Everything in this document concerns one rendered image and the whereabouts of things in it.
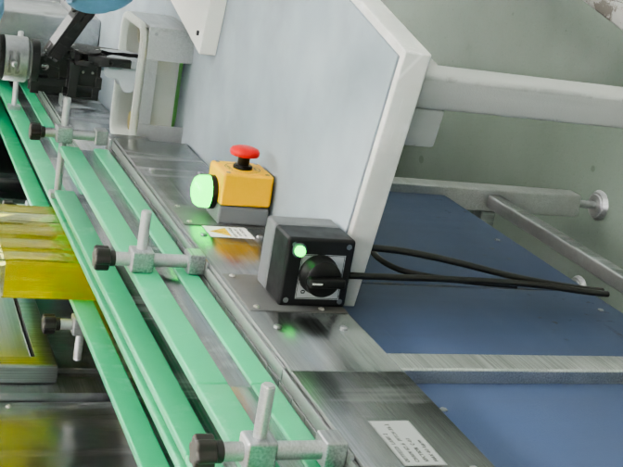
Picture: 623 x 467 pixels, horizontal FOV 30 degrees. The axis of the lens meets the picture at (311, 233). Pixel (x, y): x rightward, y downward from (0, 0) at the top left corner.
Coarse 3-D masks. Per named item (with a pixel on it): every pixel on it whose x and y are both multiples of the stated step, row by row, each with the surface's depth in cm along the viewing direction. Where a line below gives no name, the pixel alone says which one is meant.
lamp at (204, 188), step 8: (200, 176) 153; (208, 176) 153; (192, 184) 154; (200, 184) 152; (208, 184) 152; (216, 184) 153; (192, 192) 153; (200, 192) 152; (208, 192) 152; (216, 192) 152; (192, 200) 154; (200, 200) 152; (208, 200) 152; (216, 200) 153
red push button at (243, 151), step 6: (234, 150) 153; (240, 150) 152; (246, 150) 153; (252, 150) 153; (258, 150) 154; (240, 156) 152; (246, 156) 152; (252, 156) 153; (258, 156) 154; (240, 162) 154; (246, 162) 154
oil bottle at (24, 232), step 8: (0, 224) 177; (8, 224) 178; (0, 232) 174; (8, 232) 175; (16, 232) 176; (24, 232) 176; (32, 232) 177; (40, 232) 177; (48, 232) 178; (56, 232) 179; (64, 232) 179; (64, 240) 177
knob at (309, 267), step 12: (312, 264) 125; (324, 264) 125; (336, 264) 127; (300, 276) 126; (312, 276) 124; (324, 276) 125; (336, 276) 126; (312, 288) 125; (324, 288) 126; (336, 288) 125
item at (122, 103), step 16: (128, 16) 201; (128, 32) 206; (144, 32) 191; (128, 48) 207; (144, 48) 192; (144, 64) 194; (112, 96) 210; (128, 96) 210; (112, 112) 210; (128, 112) 211; (112, 128) 209
